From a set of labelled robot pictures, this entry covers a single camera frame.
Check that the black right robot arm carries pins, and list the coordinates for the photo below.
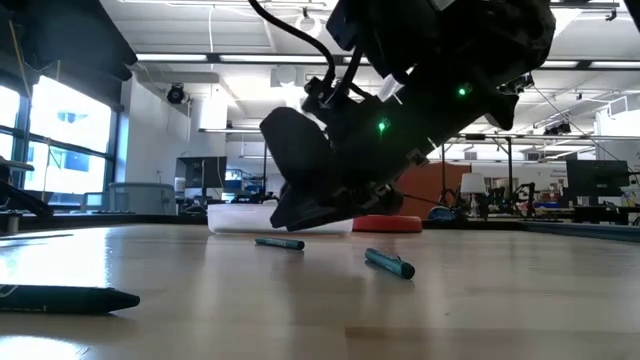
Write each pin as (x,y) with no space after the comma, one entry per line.
(450,30)

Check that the black computer monitor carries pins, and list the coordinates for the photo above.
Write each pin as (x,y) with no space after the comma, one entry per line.
(597,177)
(202,172)

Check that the white-shaded table lamp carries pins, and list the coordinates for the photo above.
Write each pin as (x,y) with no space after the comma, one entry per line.
(472,182)

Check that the grey storage bin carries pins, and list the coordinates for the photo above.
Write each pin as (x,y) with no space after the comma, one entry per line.
(142,197)

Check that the black ceiling spotlight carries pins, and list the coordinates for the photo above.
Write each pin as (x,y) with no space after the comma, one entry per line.
(522,82)
(175,93)

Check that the orange partition panel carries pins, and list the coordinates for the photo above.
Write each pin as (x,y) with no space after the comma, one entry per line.
(435,185)

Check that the red desk lamp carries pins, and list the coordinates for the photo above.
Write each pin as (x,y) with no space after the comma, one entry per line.
(395,224)

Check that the green marker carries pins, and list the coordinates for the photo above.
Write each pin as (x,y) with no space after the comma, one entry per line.
(390,263)

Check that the orange-lidded clear plastic box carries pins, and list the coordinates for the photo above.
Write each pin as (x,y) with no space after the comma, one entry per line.
(235,220)

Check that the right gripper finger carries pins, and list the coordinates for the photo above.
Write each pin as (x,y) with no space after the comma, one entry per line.
(300,217)

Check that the dark green crayon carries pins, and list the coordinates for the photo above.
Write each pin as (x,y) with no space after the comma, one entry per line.
(65,299)
(279,243)

